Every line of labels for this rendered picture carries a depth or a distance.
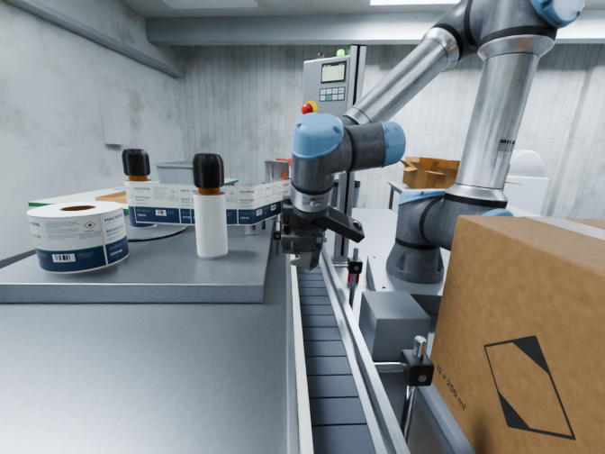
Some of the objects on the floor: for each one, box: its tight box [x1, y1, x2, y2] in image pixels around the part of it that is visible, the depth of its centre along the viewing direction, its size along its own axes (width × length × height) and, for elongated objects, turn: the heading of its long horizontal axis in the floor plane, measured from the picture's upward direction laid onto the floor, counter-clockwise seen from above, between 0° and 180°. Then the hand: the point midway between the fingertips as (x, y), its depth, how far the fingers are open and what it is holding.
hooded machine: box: [503, 150, 549, 215], centre depth 459 cm, size 66×59×131 cm
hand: (311, 265), depth 66 cm, fingers closed
